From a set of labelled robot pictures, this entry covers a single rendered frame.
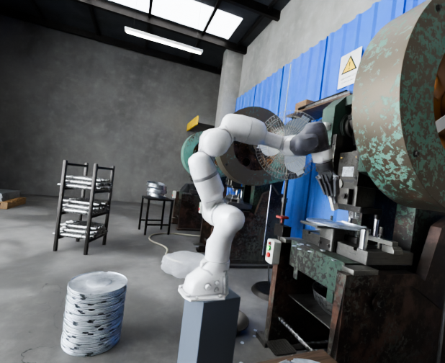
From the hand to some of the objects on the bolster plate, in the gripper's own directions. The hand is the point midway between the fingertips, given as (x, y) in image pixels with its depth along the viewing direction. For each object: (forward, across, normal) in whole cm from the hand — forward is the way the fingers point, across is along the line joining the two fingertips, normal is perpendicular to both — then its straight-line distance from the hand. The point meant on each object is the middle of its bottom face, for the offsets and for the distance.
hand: (333, 202), depth 117 cm
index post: (+23, +8, +3) cm, 24 cm away
